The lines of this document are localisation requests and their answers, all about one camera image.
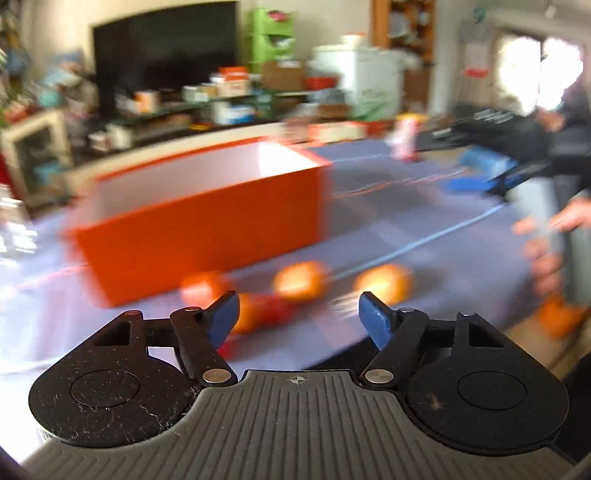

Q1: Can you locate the black television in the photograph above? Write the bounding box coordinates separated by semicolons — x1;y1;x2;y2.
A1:
92;0;241;121

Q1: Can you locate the orange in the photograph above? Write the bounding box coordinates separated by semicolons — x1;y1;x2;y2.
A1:
231;294;269;336
537;295;588;341
355;264;414;306
181;272;228;306
274;261;331;304

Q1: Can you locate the orange box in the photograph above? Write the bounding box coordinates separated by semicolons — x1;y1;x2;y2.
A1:
65;136;334;308

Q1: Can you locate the blue checkered tablecloth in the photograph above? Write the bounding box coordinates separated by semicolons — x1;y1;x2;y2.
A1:
0;138;571;462

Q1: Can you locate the clear glass handled jar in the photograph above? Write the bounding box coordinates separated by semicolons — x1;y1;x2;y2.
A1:
0;185;35;260

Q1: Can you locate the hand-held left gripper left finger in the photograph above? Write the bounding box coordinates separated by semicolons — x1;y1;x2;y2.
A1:
85;292;241;387

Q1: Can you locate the red apple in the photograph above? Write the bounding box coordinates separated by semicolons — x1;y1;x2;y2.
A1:
259;295;298;329

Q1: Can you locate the glass shelf of television stand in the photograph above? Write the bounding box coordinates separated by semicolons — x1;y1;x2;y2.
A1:
105;88;324;136

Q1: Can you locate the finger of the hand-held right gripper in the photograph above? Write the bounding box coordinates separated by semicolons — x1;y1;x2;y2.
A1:
441;159;557;205
414;117;520;174

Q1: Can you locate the white glass-door cabinet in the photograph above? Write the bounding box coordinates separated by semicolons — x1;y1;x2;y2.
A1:
0;110;75;209

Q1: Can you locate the wooden shelf unit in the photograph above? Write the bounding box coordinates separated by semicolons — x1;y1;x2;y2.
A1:
370;0;438;66

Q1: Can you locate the green plastic drawer unit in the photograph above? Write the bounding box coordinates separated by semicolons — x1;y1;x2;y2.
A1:
250;8;297;75

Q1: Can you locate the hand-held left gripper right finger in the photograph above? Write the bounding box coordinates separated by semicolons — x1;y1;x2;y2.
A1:
359;292;511;388

